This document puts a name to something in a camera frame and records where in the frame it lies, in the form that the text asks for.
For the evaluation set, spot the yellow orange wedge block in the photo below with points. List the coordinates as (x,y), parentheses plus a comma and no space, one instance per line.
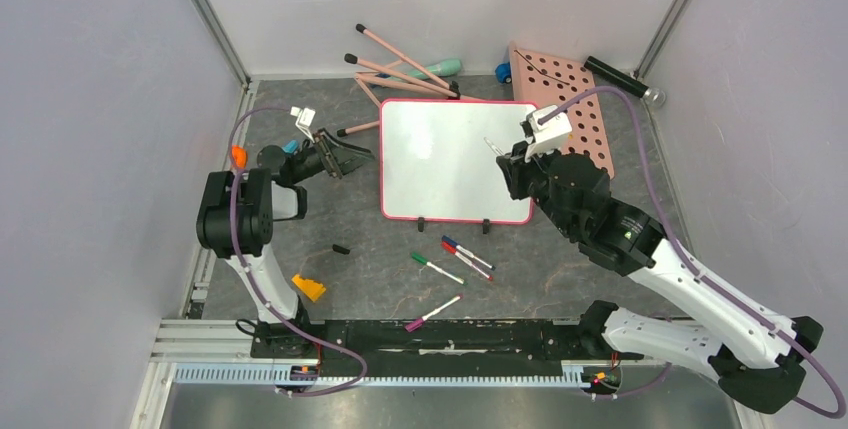
(310,288)

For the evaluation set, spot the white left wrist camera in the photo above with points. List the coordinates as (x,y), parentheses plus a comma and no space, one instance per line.
(304,117)

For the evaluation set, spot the blue toy marker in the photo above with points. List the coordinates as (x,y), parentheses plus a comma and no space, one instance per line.
(291,147)

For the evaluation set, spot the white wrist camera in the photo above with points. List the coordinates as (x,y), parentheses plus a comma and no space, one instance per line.
(304,117)
(546,129)

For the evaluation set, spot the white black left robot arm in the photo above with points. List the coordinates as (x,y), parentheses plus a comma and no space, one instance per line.
(237,213)

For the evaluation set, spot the teal green toy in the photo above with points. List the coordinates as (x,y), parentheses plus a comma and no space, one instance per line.
(443,69)

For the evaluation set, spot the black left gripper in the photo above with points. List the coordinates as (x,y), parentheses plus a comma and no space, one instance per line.
(342,158)

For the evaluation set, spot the pink perforated board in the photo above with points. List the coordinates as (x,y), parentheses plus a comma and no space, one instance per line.
(544,79)

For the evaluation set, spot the red whiteboard marker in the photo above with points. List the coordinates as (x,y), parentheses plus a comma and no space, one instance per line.
(466,260)

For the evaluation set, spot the pink framed whiteboard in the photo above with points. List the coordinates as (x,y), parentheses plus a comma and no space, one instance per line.
(434,163)

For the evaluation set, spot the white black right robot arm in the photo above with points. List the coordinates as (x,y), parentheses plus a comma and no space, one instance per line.
(756,356)

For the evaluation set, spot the pink easel legs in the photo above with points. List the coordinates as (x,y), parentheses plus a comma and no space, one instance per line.
(403,74)

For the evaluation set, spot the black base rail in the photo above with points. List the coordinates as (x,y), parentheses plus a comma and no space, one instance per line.
(441,348)

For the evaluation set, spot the orange plastic piece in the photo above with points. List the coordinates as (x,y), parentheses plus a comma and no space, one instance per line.
(238,157)

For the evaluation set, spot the black marker cap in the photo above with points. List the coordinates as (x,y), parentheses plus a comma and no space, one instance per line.
(341,249)

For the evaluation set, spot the blue whiteboard marker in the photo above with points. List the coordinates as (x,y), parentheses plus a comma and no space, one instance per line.
(459,249)

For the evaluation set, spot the blue toy car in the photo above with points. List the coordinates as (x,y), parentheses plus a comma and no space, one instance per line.
(503,73)

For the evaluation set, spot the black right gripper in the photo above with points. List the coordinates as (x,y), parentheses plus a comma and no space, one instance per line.
(520,174)

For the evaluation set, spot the black flashlight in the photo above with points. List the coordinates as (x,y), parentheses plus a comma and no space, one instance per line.
(652,96)

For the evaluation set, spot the green whiteboard marker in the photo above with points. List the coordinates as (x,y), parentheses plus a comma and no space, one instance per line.
(427,263)

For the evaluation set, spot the purple whiteboard marker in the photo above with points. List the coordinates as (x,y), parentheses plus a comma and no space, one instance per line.
(420,321)

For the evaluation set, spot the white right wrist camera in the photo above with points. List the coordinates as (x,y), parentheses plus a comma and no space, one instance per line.
(546,129)

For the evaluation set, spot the black whiteboard marker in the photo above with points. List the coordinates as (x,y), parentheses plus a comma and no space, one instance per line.
(495,149)

